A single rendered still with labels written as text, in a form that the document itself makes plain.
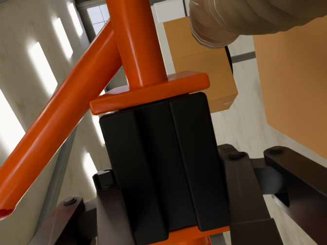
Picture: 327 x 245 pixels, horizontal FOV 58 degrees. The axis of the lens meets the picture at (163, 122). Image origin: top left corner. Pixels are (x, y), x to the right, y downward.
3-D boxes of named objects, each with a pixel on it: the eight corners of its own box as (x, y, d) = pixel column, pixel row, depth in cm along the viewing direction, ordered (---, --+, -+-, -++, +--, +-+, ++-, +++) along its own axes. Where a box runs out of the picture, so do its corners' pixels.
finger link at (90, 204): (128, 233, 14) (66, 248, 14) (134, 188, 19) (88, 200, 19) (119, 204, 13) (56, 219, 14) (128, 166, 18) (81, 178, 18)
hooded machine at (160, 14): (184, 14, 836) (144, 24, 838) (180, -6, 808) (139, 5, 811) (188, 19, 780) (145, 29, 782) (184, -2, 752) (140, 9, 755)
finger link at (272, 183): (232, 176, 13) (296, 160, 13) (210, 146, 18) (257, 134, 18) (238, 205, 14) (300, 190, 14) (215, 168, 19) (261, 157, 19)
